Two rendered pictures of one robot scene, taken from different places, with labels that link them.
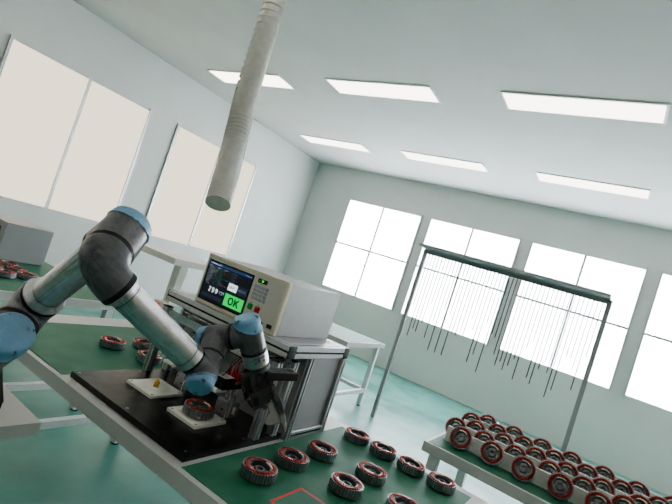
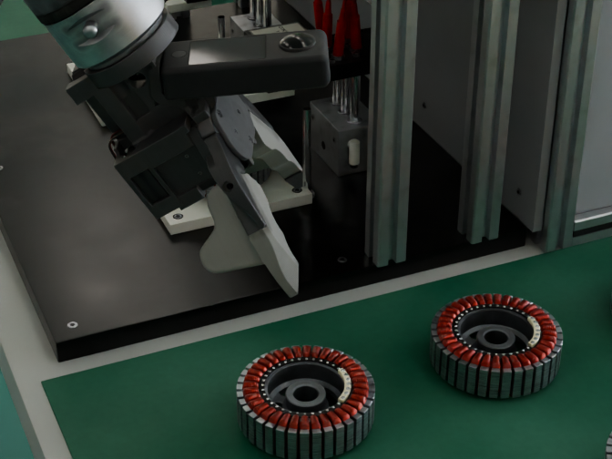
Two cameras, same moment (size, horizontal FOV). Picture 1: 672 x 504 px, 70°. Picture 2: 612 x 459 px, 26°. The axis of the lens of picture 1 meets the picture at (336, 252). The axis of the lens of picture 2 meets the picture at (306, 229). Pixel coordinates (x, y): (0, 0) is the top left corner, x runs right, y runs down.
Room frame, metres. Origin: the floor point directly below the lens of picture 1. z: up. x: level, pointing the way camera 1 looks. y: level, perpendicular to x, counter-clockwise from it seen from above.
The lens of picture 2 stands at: (0.78, -0.46, 1.47)
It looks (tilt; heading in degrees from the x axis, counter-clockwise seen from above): 33 degrees down; 35
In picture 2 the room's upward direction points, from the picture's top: straight up
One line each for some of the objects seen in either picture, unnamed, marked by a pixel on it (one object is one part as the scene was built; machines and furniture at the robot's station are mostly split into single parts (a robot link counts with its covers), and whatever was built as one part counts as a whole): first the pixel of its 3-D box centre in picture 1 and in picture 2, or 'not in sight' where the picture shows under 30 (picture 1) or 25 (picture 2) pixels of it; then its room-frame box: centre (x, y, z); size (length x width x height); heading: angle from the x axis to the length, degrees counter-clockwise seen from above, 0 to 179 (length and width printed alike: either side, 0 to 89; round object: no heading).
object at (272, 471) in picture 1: (259, 470); (305, 400); (1.46, 0.01, 0.77); 0.11 x 0.11 x 0.04
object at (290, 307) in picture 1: (270, 297); not in sight; (2.02, 0.20, 1.22); 0.44 x 0.39 x 0.20; 58
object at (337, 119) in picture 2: (227, 406); (344, 133); (1.82, 0.21, 0.80); 0.08 x 0.05 x 0.06; 58
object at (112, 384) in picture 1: (177, 405); (192, 137); (1.77, 0.38, 0.76); 0.64 x 0.47 x 0.02; 58
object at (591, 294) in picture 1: (480, 362); not in sight; (4.70, -1.69, 0.96); 1.84 x 0.50 x 1.93; 58
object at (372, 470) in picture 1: (371, 473); not in sight; (1.71, -0.37, 0.77); 0.11 x 0.11 x 0.04
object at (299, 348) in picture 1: (258, 324); not in sight; (2.03, 0.22, 1.09); 0.68 x 0.44 x 0.05; 58
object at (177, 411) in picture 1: (196, 415); (217, 178); (1.69, 0.28, 0.78); 0.15 x 0.15 x 0.01; 58
